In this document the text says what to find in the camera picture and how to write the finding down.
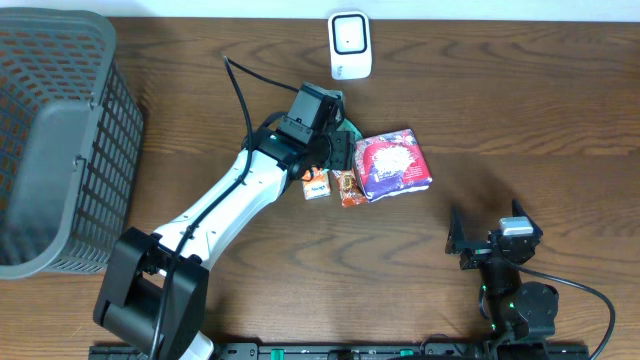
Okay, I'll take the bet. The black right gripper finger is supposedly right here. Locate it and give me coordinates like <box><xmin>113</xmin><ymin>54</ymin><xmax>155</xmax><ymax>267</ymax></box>
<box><xmin>445</xmin><ymin>207</ymin><xmax>466</xmax><ymax>254</ymax></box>
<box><xmin>511</xmin><ymin>199</ymin><xmax>543</xmax><ymax>235</ymax></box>

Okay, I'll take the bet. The teal snack packet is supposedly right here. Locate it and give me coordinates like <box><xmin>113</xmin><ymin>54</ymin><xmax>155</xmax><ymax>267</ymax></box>
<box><xmin>328</xmin><ymin>90</ymin><xmax>363</xmax><ymax>141</ymax></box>

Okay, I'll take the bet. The small orange snack box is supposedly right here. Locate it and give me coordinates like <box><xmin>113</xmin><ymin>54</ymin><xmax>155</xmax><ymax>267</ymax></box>
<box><xmin>301</xmin><ymin>167</ymin><xmax>331</xmax><ymax>200</ymax></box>

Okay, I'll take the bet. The pink purple pad package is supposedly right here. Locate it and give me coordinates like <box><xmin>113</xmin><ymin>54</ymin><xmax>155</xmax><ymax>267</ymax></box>
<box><xmin>354</xmin><ymin>129</ymin><xmax>432</xmax><ymax>202</ymax></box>

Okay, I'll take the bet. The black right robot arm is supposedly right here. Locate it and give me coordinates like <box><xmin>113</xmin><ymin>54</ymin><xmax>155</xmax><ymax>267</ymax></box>
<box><xmin>445</xmin><ymin>200</ymin><xmax>559</xmax><ymax>341</ymax></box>

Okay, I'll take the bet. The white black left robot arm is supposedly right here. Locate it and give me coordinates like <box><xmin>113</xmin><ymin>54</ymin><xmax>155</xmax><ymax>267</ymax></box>
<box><xmin>93</xmin><ymin>82</ymin><xmax>355</xmax><ymax>359</ymax></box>

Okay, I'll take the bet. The orange chocolate bar wrapper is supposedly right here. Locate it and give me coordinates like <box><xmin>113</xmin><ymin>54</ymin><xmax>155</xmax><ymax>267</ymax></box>
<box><xmin>331</xmin><ymin>170</ymin><xmax>368</xmax><ymax>208</ymax></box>

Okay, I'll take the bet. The grey plastic basket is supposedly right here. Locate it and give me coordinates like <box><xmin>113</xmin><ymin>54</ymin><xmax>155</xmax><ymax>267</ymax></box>
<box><xmin>1</xmin><ymin>7</ymin><xmax>145</xmax><ymax>280</ymax></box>

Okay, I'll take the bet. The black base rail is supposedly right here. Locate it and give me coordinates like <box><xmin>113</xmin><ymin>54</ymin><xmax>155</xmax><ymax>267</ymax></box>
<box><xmin>89</xmin><ymin>341</ymin><xmax>591</xmax><ymax>360</ymax></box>

